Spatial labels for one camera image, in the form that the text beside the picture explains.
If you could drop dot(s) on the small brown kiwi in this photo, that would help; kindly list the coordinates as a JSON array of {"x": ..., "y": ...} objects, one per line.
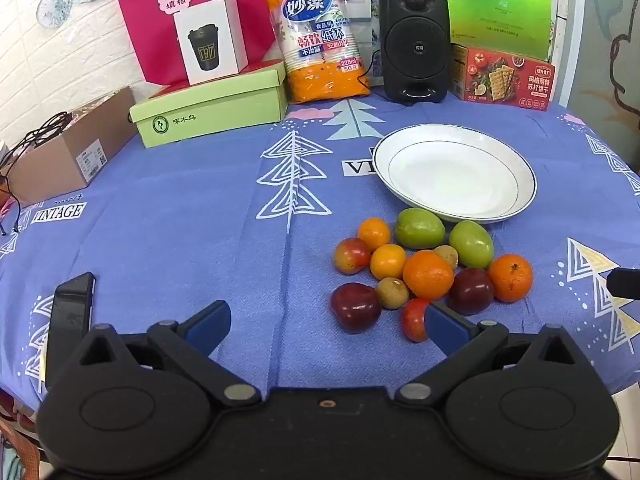
[
  {"x": 392, "y": 293},
  {"x": 447, "y": 255}
]

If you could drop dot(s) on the green fruit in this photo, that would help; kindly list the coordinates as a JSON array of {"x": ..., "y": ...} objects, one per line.
[
  {"x": 472, "y": 245},
  {"x": 420, "y": 228}
]

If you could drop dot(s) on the blue printed tablecloth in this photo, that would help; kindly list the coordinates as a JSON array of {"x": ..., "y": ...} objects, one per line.
[{"x": 200, "y": 220}]

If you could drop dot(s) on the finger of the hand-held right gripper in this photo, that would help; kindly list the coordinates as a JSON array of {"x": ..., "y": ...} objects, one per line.
[{"x": 625, "y": 284}]

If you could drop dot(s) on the orange with green stem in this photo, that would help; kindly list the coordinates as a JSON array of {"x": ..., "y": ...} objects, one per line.
[{"x": 510, "y": 278}]

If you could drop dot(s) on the black smartphone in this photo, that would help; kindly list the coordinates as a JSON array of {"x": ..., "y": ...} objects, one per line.
[{"x": 70, "y": 310}]

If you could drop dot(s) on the red striped fabric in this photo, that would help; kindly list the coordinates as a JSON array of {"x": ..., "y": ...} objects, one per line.
[{"x": 20, "y": 450}]

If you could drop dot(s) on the pink paper bag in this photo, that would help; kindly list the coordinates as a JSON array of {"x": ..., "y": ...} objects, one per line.
[{"x": 145, "y": 10}]

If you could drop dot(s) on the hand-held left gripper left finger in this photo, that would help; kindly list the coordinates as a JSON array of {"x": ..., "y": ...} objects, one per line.
[{"x": 210, "y": 321}]

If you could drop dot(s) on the white plate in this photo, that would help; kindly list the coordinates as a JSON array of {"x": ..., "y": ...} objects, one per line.
[{"x": 450, "y": 175}]

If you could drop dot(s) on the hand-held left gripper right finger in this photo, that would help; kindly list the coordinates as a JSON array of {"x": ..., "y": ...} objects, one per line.
[{"x": 446, "y": 329}]

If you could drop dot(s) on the orange paper cup package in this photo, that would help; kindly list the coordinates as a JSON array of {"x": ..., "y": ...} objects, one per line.
[{"x": 320, "y": 35}]

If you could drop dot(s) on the white cup box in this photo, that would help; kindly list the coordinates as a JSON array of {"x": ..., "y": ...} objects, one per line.
[{"x": 210, "y": 42}]

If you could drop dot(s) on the red yellow plum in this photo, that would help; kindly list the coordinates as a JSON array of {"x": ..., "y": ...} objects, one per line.
[
  {"x": 414, "y": 320},
  {"x": 351, "y": 256}
]

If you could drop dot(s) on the dark red plum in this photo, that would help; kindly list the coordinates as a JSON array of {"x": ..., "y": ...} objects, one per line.
[
  {"x": 470, "y": 291},
  {"x": 356, "y": 307}
]

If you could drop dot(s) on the small orange kumquat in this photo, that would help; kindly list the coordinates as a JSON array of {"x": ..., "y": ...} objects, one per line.
[
  {"x": 374, "y": 233},
  {"x": 387, "y": 261}
]

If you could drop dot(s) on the green gift box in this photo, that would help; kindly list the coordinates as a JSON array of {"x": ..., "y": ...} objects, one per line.
[{"x": 495, "y": 5}]

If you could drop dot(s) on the red cracker box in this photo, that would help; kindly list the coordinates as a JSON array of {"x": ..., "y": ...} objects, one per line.
[{"x": 505, "y": 80}]

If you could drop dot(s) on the brown cardboard box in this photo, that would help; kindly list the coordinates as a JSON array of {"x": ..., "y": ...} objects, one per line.
[{"x": 65, "y": 160}]

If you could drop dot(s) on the black speaker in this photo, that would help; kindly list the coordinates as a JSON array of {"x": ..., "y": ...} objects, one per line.
[{"x": 415, "y": 45}]

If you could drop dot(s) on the green shoe box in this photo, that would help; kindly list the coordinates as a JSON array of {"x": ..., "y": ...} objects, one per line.
[{"x": 215, "y": 110}]

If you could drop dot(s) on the large orange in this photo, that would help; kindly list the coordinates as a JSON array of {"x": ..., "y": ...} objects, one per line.
[{"x": 427, "y": 275}]

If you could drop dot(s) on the translucent round fan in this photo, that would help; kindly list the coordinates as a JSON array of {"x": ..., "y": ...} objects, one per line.
[{"x": 56, "y": 5}]

